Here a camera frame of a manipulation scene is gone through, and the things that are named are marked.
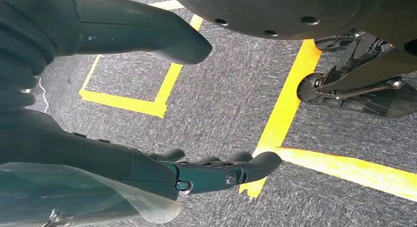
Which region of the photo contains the clear plastic cover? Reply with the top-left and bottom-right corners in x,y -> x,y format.
0,162 -> 182,227

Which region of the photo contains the robot right arm ribbed sleeve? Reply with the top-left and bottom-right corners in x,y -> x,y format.
0,0 -> 81,114

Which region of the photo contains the black robot body shell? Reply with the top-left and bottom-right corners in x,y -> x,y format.
166,0 -> 417,51

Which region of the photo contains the thin white floor cable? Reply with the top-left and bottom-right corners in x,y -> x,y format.
38,76 -> 50,114

